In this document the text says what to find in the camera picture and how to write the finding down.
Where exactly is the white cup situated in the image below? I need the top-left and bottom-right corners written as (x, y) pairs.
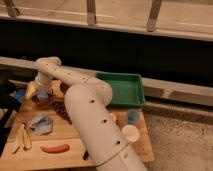
top-left (122, 125), bottom-right (140, 143)

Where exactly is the black chair frame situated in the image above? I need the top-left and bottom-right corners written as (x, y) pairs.
top-left (0, 70), bottom-right (21, 156)

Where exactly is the blue object at table edge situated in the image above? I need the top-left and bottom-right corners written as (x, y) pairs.
top-left (11, 88), bottom-right (26, 103)

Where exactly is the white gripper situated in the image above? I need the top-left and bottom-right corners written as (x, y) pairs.
top-left (25, 73), bottom-right (52, 99)

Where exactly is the blue sponge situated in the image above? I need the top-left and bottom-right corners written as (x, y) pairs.
top-left (37, 91), bottom-right (49, 101)

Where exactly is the blue cup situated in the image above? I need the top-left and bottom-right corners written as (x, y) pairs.
top-left (126, 109), bottom-right (139, 125)

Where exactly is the yellow banana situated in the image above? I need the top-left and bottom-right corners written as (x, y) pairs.
top-left (12, 123), bottom-right (32, 154)

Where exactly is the crumpled blue cloth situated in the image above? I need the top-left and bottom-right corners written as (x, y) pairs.
top-left (27, 114), bottom-right (53, 135)

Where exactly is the bunch of dark grapes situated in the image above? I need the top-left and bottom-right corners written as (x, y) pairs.
top-left (53, 101), bottom-right (71, 124)

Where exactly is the green plastic tray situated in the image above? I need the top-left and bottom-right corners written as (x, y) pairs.
top-left (96, 72), bottom-right (145, 108)

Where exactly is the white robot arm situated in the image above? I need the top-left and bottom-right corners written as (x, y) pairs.
top-left (34, 57), bottom-right (147, 171)

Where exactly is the purple bowl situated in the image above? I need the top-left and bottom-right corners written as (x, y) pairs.
top-left (60, 82), bottom-right (69, 94)

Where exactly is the red bowl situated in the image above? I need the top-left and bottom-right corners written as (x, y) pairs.
top-left (30, 89), bottom-right (52, 106)

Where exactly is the red sausage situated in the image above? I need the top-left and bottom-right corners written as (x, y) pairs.
top-left (41, 144), bottom-right (69, 154)

